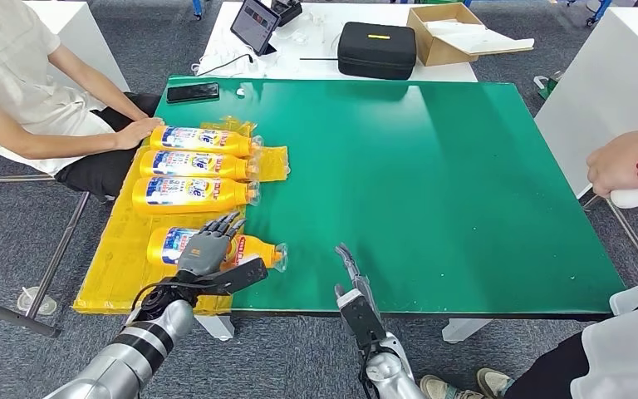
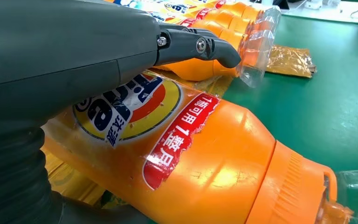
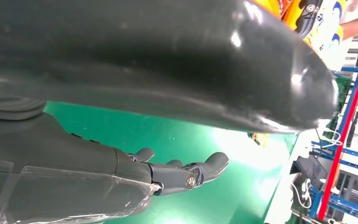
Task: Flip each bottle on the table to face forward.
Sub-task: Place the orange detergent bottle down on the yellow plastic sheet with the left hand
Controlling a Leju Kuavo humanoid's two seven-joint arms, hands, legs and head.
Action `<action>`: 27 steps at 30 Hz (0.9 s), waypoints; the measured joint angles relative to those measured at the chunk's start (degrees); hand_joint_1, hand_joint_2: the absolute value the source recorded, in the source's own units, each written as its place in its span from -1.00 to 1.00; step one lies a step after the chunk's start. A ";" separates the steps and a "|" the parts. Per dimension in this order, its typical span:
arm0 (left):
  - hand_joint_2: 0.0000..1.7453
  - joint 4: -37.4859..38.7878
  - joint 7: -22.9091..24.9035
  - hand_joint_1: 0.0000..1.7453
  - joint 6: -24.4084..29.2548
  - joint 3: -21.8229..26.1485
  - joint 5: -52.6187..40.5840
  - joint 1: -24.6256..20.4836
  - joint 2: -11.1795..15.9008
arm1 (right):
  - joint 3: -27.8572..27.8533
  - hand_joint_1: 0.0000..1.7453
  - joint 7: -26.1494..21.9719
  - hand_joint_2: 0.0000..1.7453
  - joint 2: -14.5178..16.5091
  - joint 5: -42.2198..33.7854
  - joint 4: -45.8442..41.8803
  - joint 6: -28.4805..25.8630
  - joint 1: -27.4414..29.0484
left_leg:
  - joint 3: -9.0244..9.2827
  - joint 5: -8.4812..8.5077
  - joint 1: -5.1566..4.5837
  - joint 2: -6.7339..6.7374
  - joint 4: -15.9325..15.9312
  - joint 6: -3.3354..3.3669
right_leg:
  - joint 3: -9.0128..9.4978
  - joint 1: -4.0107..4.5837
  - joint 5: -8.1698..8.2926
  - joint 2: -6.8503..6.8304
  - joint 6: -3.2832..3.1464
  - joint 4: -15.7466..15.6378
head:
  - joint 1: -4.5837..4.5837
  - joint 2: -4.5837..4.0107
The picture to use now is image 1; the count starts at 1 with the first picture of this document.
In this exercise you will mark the person's hand with bead bracelet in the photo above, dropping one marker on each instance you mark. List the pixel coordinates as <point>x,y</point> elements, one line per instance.
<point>616,162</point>

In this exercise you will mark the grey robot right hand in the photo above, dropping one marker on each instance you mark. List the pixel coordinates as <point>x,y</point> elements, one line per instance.
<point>367,294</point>

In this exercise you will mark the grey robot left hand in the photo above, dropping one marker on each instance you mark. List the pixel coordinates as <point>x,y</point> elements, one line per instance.
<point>203,253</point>

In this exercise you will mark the person's right hand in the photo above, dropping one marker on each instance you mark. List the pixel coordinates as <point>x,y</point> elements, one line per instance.
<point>140,132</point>

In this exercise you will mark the white rounded handheld device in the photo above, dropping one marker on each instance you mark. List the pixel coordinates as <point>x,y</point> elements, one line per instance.
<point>630,198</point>

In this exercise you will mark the orange detergent bottle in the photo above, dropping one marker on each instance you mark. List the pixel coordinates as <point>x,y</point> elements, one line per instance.
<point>236,168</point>
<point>239,144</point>
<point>258,253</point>
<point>231,198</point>

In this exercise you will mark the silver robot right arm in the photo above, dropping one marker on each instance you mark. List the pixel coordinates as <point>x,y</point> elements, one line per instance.
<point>393,374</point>

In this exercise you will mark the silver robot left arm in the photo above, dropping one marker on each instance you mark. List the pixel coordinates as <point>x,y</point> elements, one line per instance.
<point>132,352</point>

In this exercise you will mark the person's right forearm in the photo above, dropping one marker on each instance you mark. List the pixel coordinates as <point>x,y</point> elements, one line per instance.
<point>66,147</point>

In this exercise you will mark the person's left forearm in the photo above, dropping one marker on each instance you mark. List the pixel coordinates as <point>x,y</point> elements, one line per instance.
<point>110,88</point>

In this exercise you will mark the black smartphone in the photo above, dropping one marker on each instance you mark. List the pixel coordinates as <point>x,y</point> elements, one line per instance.
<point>192,92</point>

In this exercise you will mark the white table with steel legs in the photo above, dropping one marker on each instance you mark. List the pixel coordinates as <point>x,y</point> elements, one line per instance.
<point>611,88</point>

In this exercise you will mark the yellow taped board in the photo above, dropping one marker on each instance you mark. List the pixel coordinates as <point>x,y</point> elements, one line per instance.
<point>115,275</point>

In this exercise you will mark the green floor stand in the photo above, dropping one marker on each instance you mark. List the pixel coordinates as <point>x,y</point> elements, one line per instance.
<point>549,88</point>

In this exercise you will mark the small white cap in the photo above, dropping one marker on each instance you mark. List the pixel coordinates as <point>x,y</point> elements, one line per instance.
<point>240,92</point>

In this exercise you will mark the green-topped table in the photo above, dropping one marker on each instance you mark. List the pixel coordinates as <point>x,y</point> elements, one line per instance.
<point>462,193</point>

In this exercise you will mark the person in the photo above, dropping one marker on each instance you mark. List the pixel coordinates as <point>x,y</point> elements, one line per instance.
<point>599,352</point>
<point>11,71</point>

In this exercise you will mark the black tablet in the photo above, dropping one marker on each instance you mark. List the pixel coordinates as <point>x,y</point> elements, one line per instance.
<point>254,23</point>

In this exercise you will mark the clear round floor cup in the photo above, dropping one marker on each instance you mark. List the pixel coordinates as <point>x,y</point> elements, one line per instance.
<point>37,303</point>

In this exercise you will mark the white foam sheet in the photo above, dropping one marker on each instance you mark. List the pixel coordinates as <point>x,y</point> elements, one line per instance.
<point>487,39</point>

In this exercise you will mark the black device box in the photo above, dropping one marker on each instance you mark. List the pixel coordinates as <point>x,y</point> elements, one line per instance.
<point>289,10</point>

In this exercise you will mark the black pen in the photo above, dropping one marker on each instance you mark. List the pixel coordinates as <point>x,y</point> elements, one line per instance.
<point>319,58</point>

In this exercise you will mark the white desk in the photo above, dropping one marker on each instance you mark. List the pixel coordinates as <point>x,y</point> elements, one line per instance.
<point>440,74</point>

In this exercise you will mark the cardboard box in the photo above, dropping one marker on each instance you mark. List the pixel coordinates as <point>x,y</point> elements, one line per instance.
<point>432,49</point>

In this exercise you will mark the black zip case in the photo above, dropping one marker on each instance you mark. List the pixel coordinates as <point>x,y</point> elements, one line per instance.
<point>377,55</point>

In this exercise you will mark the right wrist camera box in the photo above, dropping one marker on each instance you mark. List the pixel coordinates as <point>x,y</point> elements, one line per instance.
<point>360,319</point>

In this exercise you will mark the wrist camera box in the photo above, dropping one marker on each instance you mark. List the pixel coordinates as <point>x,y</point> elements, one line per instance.
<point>360,319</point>
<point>236,278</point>

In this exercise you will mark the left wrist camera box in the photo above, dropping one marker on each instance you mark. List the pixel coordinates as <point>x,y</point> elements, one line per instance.
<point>236,278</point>

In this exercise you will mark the blue caster frame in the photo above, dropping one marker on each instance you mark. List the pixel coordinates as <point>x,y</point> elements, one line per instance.
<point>599,11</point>
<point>199,6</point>

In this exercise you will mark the white table with metal frame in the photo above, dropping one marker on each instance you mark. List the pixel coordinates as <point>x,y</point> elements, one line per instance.
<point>11,316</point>

